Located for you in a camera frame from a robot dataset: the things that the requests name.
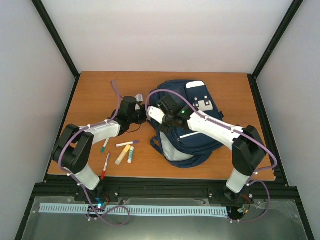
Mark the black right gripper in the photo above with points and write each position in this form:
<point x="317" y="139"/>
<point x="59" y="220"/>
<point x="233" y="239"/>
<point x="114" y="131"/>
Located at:
<point x="166" y="130"/>

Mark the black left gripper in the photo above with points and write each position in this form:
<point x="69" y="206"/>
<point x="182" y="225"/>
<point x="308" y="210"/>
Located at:
<point x="144" y="107"/>

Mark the purple capped white marker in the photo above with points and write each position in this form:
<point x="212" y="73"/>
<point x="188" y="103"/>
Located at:
<point x="127" y="143"/>

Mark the navy blue student backpack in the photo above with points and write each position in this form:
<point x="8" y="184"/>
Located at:
<point x="184" y="148"/>

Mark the green white glue stick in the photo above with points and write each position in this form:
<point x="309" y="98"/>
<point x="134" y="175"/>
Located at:
<point x="130" y="154"/>

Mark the green capped white marker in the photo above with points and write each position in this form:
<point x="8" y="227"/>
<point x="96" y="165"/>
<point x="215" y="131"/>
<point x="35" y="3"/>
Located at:
<point x="104" y="145"/>

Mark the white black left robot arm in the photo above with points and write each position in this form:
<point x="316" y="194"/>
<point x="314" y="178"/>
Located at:
<point x="73" y="147"/>

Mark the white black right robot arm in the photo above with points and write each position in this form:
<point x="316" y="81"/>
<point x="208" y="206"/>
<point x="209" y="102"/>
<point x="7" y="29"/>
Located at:
<point x="245" y="143"/>

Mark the yellow highlighter marker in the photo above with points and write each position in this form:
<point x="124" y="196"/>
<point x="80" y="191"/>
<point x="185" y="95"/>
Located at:
<point x="122" y="154"/>

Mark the red white marker pen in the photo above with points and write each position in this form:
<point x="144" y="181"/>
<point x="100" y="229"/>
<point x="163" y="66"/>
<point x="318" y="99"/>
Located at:
<point x="105" y="166"/>

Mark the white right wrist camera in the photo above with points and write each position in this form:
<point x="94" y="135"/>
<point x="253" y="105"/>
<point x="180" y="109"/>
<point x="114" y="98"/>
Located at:
<point x="155" y="113"/>

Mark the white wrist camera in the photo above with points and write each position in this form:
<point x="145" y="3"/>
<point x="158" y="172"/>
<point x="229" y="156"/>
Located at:
<point x="155" y="113"/>
<point x="139" y="98"/>

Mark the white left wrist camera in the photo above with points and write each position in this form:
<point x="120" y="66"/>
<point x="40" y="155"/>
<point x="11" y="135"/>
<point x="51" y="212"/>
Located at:
<point x="139" y="98"/>

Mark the black aluminium frame rail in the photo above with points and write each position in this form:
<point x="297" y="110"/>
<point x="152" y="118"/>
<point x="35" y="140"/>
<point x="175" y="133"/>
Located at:
<point x="113" y="189"/>

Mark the light blue slotted cable duct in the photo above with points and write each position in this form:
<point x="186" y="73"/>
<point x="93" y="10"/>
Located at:
<point x="135" y="210"/>

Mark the black left corner post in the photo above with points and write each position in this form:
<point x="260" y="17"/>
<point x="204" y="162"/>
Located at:
<point x="50" y="26"/>

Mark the black corner post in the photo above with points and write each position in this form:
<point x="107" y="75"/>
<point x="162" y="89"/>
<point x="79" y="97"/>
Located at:
<point x="50" y="26"/>
<point x="281" y="29"/>

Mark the black right corner post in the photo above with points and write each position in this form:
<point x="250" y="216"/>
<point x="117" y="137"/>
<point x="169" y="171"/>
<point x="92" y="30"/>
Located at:
<point x="281" y="29"/>

